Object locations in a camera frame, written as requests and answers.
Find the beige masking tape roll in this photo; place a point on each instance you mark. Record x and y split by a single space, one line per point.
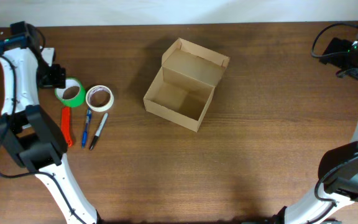
99 98

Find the brown cardboard box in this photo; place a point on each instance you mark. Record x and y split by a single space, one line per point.
183 88

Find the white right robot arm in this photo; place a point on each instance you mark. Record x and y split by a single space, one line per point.
337 185

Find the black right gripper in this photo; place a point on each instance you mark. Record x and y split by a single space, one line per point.
337 46

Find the green tape roll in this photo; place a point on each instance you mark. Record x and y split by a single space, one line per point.
72 95

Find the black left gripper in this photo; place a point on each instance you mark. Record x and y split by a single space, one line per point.
58 78

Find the black marker pen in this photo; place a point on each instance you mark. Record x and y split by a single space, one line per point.
98 131

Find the red utility knife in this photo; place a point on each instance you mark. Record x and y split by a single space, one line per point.
65 125

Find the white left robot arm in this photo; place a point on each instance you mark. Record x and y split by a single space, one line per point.
27 132

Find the blue pen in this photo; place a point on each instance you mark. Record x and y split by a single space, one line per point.
86 127

